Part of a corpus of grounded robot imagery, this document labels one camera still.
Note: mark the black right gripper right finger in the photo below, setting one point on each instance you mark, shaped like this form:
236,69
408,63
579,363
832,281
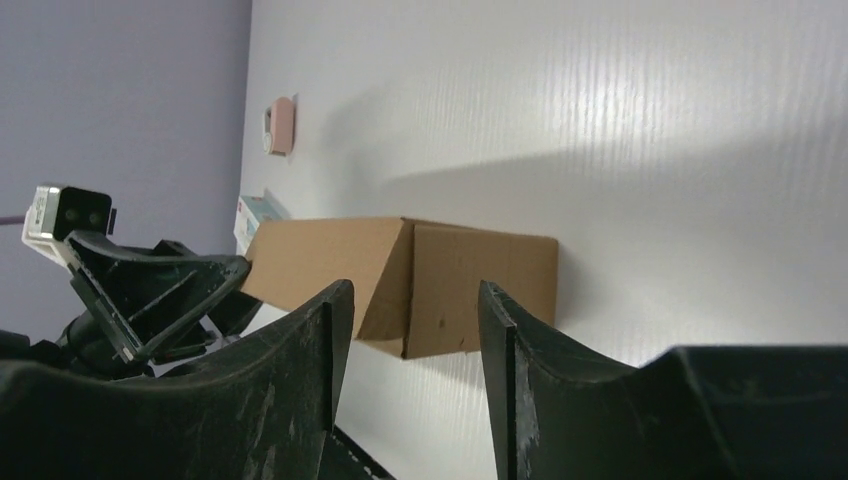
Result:
560,410

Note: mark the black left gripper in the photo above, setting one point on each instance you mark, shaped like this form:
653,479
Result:
144,307

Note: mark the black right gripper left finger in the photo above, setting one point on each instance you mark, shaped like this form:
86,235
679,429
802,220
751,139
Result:
259,408

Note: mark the brown cardboard box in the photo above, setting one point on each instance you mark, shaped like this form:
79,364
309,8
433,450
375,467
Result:
416,282

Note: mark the small pink white object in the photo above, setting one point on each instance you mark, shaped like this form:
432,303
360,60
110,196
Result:
279,121

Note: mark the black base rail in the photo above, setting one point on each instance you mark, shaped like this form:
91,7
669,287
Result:
344,459

